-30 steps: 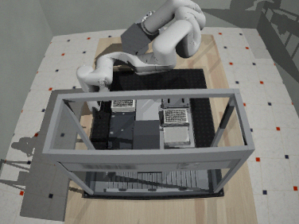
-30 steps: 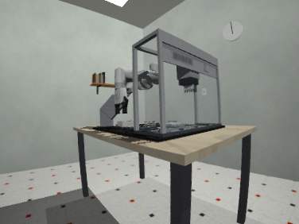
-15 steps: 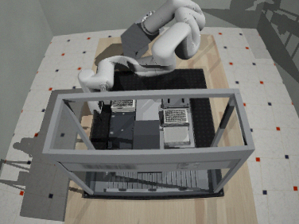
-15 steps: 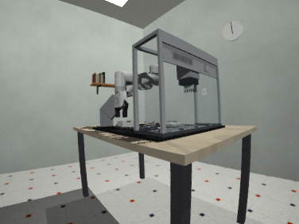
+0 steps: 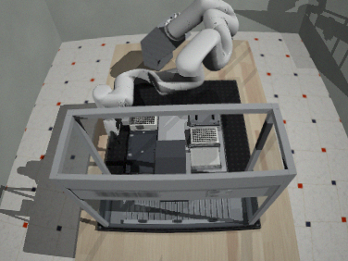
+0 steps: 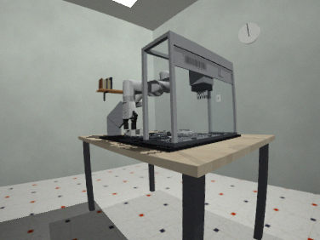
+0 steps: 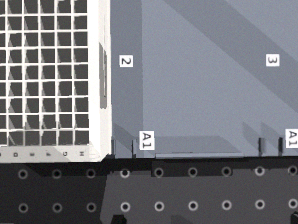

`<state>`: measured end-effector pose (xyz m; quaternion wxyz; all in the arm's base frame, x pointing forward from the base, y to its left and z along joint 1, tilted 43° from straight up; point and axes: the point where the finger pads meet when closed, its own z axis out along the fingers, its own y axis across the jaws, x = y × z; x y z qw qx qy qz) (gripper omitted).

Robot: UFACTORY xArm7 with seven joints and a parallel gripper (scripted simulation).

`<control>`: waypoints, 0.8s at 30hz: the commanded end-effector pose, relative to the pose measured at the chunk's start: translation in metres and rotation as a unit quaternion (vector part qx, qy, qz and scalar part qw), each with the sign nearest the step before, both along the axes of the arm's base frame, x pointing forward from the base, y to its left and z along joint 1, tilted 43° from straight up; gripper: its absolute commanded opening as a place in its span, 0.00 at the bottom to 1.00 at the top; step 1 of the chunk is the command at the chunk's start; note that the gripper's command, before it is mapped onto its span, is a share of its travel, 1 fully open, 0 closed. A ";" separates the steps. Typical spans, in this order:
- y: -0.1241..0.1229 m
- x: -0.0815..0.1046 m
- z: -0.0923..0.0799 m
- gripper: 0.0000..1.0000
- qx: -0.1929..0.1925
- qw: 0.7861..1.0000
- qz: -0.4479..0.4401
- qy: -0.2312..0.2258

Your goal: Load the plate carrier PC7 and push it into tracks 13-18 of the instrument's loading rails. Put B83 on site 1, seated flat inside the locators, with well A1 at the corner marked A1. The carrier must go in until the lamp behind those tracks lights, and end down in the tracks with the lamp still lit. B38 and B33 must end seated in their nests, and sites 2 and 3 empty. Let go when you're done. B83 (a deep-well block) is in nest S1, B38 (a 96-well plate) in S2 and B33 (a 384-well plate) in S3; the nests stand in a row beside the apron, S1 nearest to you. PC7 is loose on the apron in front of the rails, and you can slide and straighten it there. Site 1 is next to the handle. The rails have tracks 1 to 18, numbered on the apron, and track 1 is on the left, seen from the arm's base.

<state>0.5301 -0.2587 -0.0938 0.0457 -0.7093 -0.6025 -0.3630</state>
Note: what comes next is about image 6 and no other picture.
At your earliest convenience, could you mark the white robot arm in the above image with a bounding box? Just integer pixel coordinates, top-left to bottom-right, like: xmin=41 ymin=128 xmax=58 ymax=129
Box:
xmin=123 ymin=79 xmax=142 ymax=107

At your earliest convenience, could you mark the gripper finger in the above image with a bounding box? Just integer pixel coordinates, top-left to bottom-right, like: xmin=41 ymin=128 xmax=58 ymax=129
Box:
xmin=130 ymin=111 xmax=138 ymax=129
xmin=123 ymin=119 xmax=129 ymax=129

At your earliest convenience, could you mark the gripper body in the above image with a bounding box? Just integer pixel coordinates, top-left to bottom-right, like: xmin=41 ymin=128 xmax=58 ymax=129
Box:
xmin=123 ymin=101 xmax=136 ymax=119

